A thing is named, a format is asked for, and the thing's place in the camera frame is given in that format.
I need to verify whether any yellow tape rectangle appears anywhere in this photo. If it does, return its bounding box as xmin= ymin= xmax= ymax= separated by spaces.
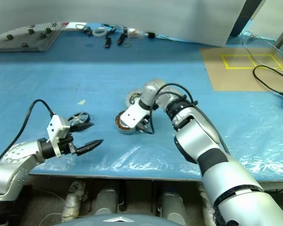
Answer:
xmin=221 ymin=53 xmax=283 ymax=70

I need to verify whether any white backdrop board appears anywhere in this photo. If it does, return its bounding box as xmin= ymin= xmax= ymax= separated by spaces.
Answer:
xmin=0 ymin=0 xmax=248 ymax=47

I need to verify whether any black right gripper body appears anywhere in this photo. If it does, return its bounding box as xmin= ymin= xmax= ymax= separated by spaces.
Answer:
xmin=136 ymin=116 xmax=151 ymax=133

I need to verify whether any grey rounded cylinder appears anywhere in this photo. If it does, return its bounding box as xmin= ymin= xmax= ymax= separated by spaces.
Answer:
xmin=95 ymin=187 xmax=120 ymax=216
xmin=161 ymin=190 xmax=188 ymax=221

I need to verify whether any thin white cable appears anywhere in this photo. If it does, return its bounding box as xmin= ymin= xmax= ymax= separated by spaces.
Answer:
xmin=241 ymin=30 xmax=283 ymax=73

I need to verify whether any brown cardboard sheet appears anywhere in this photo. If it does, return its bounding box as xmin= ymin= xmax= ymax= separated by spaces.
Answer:
xmin=200 ymin=47 xmax=283 ymax=92

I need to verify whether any white tape ring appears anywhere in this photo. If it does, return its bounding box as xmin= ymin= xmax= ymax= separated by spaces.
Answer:
xmin=92 ymin=27 xmax=108 ymax=37

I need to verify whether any foil wrapped pipe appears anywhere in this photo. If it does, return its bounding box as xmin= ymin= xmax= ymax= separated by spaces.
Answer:
xmin=61 ymin=180 xmax=89 ymax=223
xmin=198 ymin=185 xmax=216 ymax=226

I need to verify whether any clear plastic bag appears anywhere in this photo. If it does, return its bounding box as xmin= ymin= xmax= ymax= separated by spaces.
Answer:
xmin=127 ymin=28 xmax=145 ymax=39

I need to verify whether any grey studded pegboard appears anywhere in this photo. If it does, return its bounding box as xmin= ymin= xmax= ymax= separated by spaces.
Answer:
xmin=0 ymin=23 xmax=69 ymax=53

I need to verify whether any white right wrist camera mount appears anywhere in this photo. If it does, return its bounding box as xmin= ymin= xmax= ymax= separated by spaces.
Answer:
xmin=120 ymin=97 xmax=154 ymax=129

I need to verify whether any grey robot torso with chevron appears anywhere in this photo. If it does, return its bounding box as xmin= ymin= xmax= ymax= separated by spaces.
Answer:
xmin=49 ymin=212 xmax=187 ymax=226

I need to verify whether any silver spoked rotor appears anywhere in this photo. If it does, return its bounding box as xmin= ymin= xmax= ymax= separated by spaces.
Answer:
xmin=67 ymin=112 xmax=90 ymax=125

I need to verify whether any long black cable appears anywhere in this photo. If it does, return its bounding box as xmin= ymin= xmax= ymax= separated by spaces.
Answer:
xmin=252 ymin=65 xmax=283 ymax=97

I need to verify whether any tangled thin black wire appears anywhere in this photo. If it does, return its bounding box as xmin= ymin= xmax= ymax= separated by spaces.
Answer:
xmin=75 ymin=23 xmax=93 ymax=36

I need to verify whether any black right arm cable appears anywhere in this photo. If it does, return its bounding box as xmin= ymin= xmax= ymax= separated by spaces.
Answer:
xmin=141 ymin=82 xmax=199 ymax=135

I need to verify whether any blue plastic table cover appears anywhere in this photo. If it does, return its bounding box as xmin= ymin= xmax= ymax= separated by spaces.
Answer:
xmin=0 ymin=22 xmax=283 ymax=182

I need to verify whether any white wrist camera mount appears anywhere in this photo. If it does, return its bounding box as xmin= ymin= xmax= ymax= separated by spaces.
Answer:
xmin=120 ymin=97 xmax=154 ymax=129
xmin=46 ymin=115 xmax=71 ymax=158

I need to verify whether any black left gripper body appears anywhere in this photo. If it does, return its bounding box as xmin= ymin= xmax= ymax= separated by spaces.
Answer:
xmin=58 ymin=134 xmax=78 ymax=156

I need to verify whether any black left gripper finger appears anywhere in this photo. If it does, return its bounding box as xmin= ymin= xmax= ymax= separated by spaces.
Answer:
xmin=74 ymin=139 xmax=104 ymax=156
xmin=69 ymin=122 xmax=95 ymax=133

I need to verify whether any white round motor lid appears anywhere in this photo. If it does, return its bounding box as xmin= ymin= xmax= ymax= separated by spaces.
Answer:
xmin=126 ymin=90 xmax=142 ymax=111

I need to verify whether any dark slanted post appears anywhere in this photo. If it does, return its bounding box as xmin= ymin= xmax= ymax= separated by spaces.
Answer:
xmin=229 ymin=0 xmax=259 ymax=37

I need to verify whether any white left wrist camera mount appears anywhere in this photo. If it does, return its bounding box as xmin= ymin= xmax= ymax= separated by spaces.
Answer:
xmin=46 ymin=115 xmax=71 ymax=158

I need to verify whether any black clip tool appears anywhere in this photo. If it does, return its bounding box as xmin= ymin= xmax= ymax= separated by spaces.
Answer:
xmin=104 ymin=29 xmax=112 ymax=49
xmin=117 ymin=28 xmax=128 ymax=46

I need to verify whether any motor housing with copper windings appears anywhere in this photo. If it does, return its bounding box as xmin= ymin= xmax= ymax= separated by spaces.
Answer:
xmin=115 ymin=112 xmax=145 ymax=135

